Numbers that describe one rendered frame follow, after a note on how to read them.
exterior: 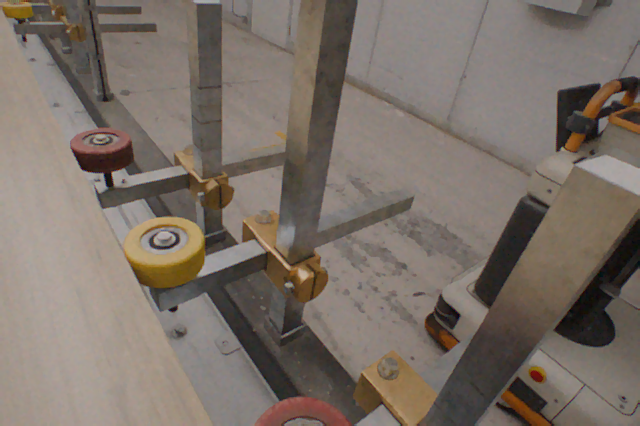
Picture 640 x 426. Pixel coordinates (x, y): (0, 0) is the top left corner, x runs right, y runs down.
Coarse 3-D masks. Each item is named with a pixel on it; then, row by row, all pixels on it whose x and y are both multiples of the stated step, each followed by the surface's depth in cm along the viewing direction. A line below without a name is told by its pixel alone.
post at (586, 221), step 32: (608, 160) 19; (576, 192) 20; (608, 192) 19; (544, 224) 22; (576, 224) 20; (608, 224) 19; (544, 256) 22; (576, 256) 21; (608, 256) 22; (512, 288) 24; (544, 288) 23; (576, 288) 21; (512, 320) 25; (544, 320) 23; (480, 352) 28; (512, 352) 26; (448, 384) 31; (480, 384) 29; (448, 416) 32; (480, 416) 29
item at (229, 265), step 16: (400, 192) 66; (352, 208) 60; (368, 208) 61; (384, 208) 62; (400, 208) 65; (320, 224) 56; (336, 224) 56; (352, 224) 59; (368, 224) 62; (320, 240) 56; (208, 256) 47; (224, 256) 48; (240, 256) 48; (256, 256) 49; (208, 272) 45; (224, 272) 47; (240, 272) 48; (176, 288) 43; (192, 288) 44; (208, 288) 46; (160, 304) 43; (176, 304) 44
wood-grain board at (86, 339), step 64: (0, 64) 75; (0, 128) 55; (0, 192) 43; (64, 192) 45; (0, 256) 36; (64, 256) 37; (0, 320) 31; (64, 320) 32; (128, 320) 32; (0, 384) 27; (64, 384) 27; (128, 384) 28
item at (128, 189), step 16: (224, 160) 70; (240, 160) 71; (256, 160) 73; (272, 160) 76; (128, 176) 62; (144, 176) 63; (160, 176) 63; (176, 176) 64; (96, 192) 59; (112, 192) 59; (128, 192) 60; (144, 192) 62; (160, 192) 64
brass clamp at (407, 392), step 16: (368, 368) 40; (400, 368) 40; (368, 384) 39; (384, 384) 39; (400, 384) 39; (416, 384) 39; (368, 400) 40; (384, 400) 38; (400, 400) 38; (416, 400) 38; (432, 400) 38; (400, 416) 36; (416, 416) 36
